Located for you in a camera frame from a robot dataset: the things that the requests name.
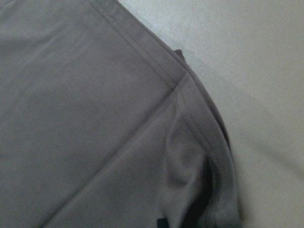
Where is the dark brown t-shirt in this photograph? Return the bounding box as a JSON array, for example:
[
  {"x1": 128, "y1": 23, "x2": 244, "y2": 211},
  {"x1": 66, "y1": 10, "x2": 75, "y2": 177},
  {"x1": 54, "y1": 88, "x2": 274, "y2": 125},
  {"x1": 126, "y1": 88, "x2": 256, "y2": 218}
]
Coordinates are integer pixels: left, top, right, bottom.
[{"x1": 0, "y1": 0, "x2": 241, "y2": 228}]

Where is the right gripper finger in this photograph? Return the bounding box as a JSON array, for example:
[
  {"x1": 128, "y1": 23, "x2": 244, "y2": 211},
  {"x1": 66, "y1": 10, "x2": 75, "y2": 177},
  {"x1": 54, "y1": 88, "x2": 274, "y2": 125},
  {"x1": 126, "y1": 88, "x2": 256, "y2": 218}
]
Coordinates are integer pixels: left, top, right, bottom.
[{"x1": 156, "y1": 218, "x2": 169, "y2": 228}]

